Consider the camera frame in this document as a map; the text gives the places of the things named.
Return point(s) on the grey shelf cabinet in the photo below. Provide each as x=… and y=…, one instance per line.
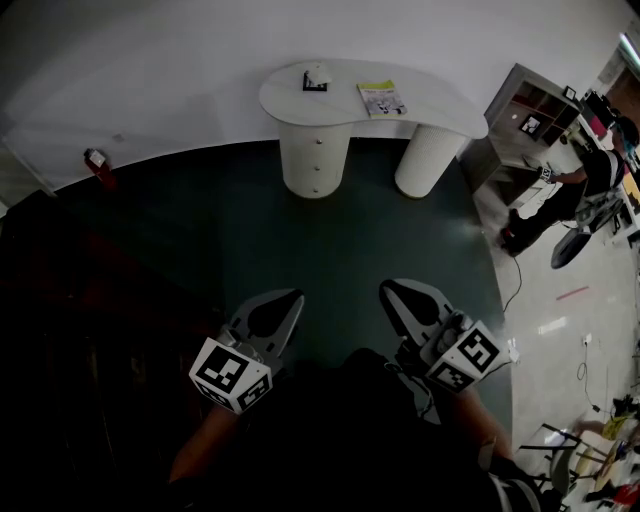
x=500, y=100

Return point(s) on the green white book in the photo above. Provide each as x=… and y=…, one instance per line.
x=382, y=100

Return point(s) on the person's left forearm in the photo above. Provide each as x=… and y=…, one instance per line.
x=200, y=440

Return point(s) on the white power strip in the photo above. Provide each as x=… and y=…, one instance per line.
x=587, y=340

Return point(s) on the grey office chair base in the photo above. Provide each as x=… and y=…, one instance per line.
x=570, y=250

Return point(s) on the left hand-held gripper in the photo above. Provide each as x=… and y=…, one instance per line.
x=230, y=372

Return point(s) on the small black framed card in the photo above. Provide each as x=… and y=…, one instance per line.
x=531, y=125

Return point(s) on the large white drawer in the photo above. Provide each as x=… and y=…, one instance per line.
x=302, y=187

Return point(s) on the person's torso black shirt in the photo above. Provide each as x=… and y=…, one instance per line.
x=325, y=440

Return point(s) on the person's right forearm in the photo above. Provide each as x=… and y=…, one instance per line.
x=480, y=425

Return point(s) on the white cabinet door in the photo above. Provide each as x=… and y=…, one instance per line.
x=300, y=155

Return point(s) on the black white striped waist pack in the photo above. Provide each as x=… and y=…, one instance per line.
x=515, y=492

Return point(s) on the red fire extinguisher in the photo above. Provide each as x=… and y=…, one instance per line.
x=102, y=172

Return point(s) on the white wooden cabinet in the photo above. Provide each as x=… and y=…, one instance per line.
x=430, y=107

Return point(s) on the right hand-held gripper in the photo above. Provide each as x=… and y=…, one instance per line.
x=470, y=355

